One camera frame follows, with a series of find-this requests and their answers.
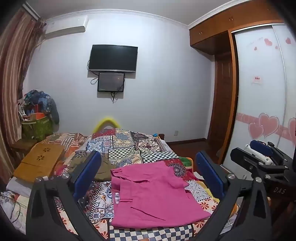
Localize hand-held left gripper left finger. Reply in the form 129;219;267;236
25;151;111;241

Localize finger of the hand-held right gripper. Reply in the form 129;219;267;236
251;140;288;163
230;148;288;179

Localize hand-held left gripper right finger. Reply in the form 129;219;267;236
194;151;272;241

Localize pink pants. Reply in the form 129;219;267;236
110;161;212;229

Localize olive folded pants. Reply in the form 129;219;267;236
69;154;117;181

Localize green fleece blanket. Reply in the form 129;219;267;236
179;156;193;167

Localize striped patchwork quilt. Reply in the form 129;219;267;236
46;133;88;163

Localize white wardrobe door pink hearts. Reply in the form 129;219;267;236
223;25;286;166
272;22;296;151

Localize patchwork printed blanket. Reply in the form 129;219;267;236
46;127;238;241

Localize wooden board with flower cutouts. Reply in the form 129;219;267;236
13;140;65;183

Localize yellow curved foam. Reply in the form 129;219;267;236
96;116;119;131

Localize wooden door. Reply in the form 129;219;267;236
206;52;238;160

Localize green fabric bag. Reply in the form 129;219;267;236
21;116;53;141

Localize white folded sheet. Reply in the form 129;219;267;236
7;177;30;197

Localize wooden stand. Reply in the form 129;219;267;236
10;138;37;151

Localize pile of colourful clothes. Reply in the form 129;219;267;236
18;89;60;124

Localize wooden overhead cabinet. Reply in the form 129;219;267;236
189;5;285;55

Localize striped red curtain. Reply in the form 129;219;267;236
0;7;47;183

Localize white air conditioner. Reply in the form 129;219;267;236
44;16;89;35

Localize small black wall monitor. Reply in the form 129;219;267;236
97;72;125;92

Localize large black wall television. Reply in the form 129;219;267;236
88;44;138;73

